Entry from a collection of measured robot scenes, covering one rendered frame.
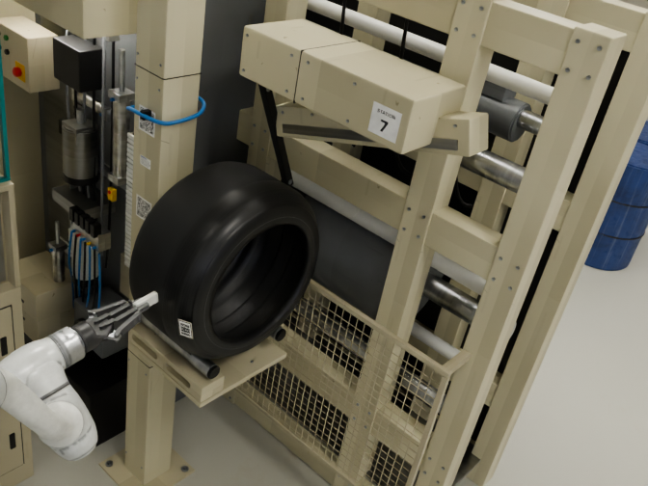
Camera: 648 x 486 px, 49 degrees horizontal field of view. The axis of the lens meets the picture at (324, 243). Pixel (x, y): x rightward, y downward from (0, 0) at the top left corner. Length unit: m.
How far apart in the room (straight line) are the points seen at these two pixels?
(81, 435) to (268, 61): 1.09
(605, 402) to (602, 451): 0.37
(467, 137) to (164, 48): 0.82
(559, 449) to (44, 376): 2.51
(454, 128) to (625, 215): 3.23
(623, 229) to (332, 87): 3.41
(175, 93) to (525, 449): 2.32
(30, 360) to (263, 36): 1.04
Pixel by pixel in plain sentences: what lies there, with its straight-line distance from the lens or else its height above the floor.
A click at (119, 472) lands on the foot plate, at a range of 3.04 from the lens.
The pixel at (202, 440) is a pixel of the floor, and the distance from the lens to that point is 3.16.
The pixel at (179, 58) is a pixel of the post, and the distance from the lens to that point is 2.01.
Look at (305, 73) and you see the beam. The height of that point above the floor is 1.73.
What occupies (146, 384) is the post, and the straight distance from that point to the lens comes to 2.61.
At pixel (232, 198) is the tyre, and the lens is 1.88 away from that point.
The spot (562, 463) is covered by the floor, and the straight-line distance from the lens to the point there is 3.56.
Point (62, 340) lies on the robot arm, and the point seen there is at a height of 1.18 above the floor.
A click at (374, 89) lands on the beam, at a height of 1.77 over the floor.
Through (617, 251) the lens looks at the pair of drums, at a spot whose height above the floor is 0.17.
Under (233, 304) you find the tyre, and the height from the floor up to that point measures 0.93.
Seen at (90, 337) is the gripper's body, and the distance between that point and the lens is 1.82.
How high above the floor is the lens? 2.34
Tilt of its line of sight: 31 degrees down
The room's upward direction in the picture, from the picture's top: 11 degrees clockwise
